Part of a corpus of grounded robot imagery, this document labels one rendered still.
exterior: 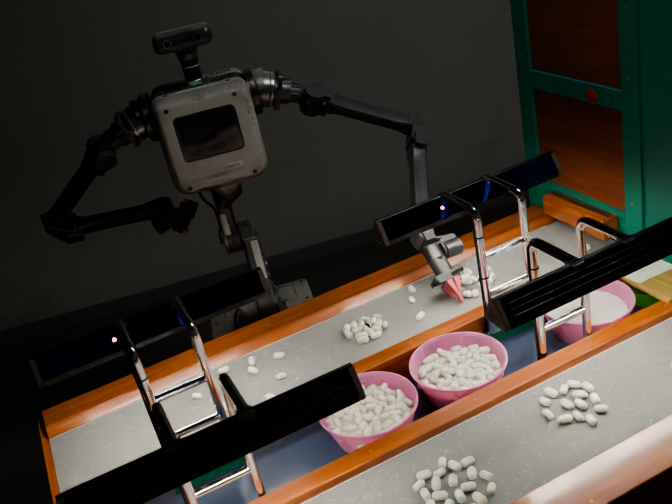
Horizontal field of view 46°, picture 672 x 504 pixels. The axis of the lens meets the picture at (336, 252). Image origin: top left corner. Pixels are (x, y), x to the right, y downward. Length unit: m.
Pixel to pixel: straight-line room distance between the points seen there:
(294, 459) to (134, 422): 0.50
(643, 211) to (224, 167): 1.33
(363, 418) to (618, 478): 0.65
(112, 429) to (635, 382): 1.41
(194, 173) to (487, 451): 1.34
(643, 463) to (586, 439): 0.15
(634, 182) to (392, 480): 1.18
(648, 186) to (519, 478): 1.03
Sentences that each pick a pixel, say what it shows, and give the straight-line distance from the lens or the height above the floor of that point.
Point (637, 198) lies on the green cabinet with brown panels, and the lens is 2.54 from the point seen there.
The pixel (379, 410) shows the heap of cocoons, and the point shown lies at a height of 0.74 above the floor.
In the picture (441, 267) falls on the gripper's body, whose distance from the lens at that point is 2.45.
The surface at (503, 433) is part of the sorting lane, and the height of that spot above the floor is 0.74.
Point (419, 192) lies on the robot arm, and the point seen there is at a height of 1.01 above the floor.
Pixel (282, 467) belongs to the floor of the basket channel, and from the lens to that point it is 2.12.
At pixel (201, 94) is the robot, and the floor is 1.44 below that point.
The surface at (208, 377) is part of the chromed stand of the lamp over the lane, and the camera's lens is 2.00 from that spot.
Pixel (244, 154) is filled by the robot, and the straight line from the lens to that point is 2.66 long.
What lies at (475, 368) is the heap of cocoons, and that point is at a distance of 2.20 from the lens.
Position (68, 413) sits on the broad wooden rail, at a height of 0.77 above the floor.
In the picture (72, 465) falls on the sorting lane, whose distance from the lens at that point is 2.30.
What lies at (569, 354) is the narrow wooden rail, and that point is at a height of 0.76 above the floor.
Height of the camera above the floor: 2.05
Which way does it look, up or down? 27 degrees down
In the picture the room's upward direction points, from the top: 13 degrees counter-clockwise
